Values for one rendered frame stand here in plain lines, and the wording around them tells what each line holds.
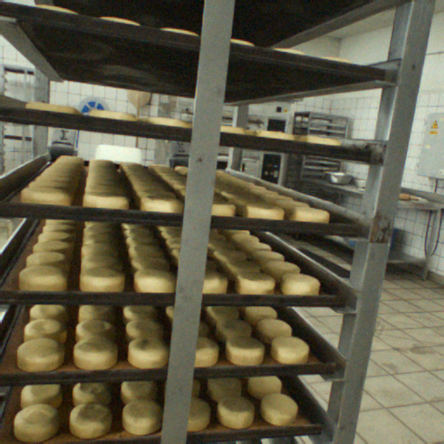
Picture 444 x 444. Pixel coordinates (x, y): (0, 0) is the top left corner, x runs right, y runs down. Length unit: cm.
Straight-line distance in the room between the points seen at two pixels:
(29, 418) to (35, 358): 9
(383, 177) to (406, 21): 17
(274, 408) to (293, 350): 9
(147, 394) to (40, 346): 17
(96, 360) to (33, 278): 12
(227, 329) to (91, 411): 20
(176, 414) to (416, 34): 51
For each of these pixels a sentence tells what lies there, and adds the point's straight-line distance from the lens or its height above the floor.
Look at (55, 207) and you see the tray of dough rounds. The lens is 48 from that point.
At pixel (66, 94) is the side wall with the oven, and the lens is 633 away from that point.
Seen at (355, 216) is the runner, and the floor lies 124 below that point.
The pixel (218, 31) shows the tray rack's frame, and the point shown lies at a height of 142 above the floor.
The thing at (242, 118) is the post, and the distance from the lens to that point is 112.
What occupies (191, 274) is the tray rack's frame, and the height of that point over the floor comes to 117.
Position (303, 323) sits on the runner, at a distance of 71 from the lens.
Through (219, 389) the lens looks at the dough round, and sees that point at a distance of 69.
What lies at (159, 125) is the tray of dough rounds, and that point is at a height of 132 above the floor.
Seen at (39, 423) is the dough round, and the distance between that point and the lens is 62.
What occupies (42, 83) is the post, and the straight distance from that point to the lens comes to 108.
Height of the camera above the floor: 132
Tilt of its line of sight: 10 degrees down
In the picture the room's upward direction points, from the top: 7 degrees clockwise
